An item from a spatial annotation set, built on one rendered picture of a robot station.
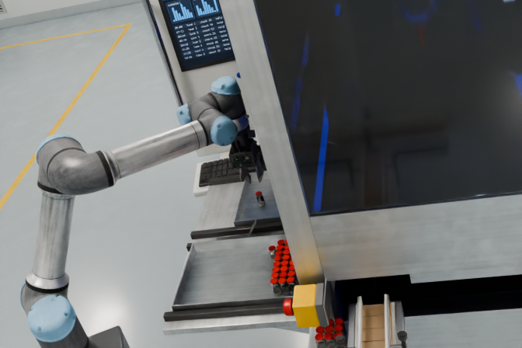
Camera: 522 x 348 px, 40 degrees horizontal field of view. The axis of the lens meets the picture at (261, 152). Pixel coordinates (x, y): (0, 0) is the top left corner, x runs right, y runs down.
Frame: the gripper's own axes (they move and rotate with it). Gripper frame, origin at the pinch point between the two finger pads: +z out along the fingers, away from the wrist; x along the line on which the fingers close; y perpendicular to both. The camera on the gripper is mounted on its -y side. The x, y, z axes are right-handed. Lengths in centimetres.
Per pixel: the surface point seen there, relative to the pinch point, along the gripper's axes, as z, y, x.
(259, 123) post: -48, 53, 21
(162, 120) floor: 99, -234, -124
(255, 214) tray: 10.2, 5.1, -1.4
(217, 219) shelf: 10.4, 5.4, -13.9
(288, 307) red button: -2, 60, 17
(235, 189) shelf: 10.4, -10.3, -10.6
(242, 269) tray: 10.2, 30.2, -1.7
